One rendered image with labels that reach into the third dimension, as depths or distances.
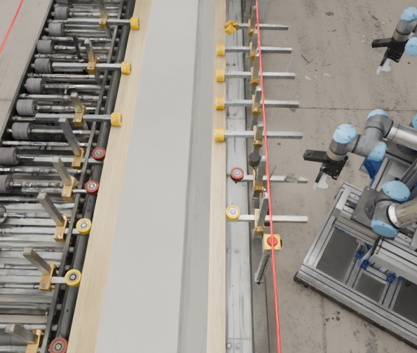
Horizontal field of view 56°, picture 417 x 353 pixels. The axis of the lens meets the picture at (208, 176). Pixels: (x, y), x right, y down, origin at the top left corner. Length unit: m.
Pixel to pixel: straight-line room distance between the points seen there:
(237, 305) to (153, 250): 1.90
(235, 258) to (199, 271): 1.87
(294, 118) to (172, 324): 3.49
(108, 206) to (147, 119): 1.77
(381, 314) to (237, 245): 1.06
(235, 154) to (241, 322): 1.10
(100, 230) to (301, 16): 3.55
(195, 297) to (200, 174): 0.17
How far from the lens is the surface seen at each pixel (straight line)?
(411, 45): 2.08
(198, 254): 0.49
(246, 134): 2.38
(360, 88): 4.24
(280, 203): 3.26
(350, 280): 2.88
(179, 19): 0.62
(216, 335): 1.96
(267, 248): 1.75
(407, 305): 3.00
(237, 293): 2.30
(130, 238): 0.40
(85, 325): 2.04
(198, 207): 0.51
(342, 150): 1.61
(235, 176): 2.27
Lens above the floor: 2.83
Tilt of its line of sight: 58 degrees down
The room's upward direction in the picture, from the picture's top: 1 degrees clockwise
